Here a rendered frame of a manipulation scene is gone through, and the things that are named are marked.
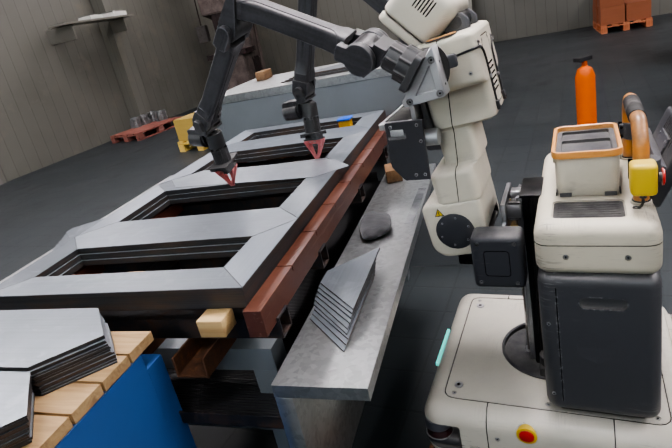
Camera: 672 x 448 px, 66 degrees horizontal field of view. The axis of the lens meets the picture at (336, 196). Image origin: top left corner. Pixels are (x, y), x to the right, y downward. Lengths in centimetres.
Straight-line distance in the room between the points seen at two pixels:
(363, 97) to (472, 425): 155
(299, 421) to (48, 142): 849
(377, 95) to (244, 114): 71
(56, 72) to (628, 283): 912
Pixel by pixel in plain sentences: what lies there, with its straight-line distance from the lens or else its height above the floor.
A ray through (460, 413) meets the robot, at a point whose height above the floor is 27.
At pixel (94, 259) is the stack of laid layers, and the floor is 83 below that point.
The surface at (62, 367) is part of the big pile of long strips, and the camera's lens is 114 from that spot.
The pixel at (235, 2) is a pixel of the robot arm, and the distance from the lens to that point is 136.
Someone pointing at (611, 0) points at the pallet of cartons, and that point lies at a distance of 1056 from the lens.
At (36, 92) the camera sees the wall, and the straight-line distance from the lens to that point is 938.
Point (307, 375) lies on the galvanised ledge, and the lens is 109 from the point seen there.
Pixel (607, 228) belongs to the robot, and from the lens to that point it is 122.
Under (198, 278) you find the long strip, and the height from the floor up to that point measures 86.
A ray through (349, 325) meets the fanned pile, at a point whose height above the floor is 70.
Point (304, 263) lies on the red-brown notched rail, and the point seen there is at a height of 79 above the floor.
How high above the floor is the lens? 134
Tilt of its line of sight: 19 degrees down
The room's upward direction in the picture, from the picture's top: 12 degrees counter-clockwise
